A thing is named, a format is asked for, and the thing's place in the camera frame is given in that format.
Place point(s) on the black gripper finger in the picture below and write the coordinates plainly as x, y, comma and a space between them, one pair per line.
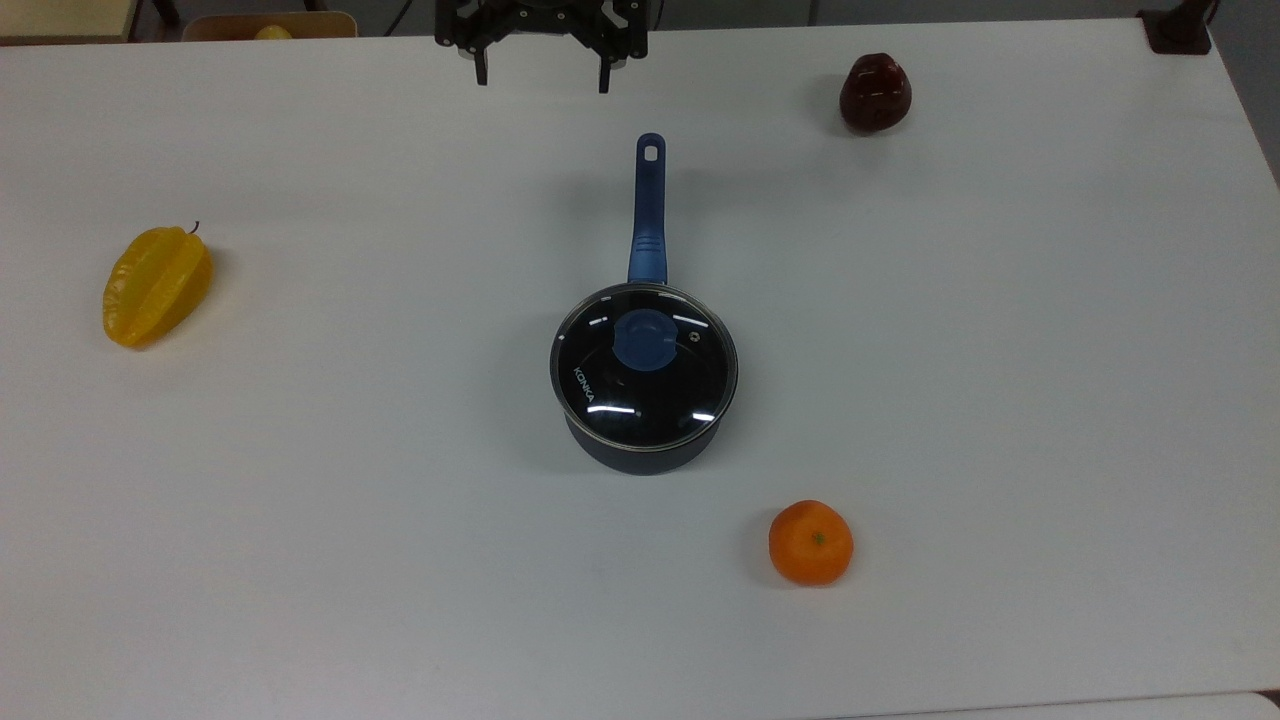
605, 76
482, 70

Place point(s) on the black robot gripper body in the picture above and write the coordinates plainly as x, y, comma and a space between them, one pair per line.
540, 25

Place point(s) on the glass lid with blue knob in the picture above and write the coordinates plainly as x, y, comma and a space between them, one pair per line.
644, 366

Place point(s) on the small yellow fruit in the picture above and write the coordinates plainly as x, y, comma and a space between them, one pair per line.
272, 33

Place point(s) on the dark red apple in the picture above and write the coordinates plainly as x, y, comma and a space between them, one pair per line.
875, 93

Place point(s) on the wooden basket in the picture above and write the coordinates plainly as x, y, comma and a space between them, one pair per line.
215, 26

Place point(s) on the yellow starfruit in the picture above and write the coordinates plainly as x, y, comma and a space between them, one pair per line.
155, 288

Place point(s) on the beige side table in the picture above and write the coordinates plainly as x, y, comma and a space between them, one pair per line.
60, 18

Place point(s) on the orange mandarin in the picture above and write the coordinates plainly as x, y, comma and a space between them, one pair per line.
811, 543

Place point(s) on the black clamp mount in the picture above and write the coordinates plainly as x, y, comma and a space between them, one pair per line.
1177, 28

